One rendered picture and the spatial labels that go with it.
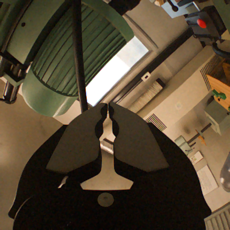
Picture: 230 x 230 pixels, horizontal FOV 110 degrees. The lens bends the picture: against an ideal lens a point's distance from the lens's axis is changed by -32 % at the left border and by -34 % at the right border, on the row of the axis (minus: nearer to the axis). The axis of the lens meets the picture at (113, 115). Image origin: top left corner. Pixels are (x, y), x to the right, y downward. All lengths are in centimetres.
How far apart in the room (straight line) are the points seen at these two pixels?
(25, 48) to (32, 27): 5
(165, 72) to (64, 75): 170
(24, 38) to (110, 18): 20
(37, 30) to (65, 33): 8
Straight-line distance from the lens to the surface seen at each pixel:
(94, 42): 25
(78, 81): 19
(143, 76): 164
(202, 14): 38
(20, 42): 34
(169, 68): 189
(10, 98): 48
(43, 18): 31
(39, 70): 29
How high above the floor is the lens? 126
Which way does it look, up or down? 22 degrees up
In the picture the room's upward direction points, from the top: 133 degrees counter-clockwise
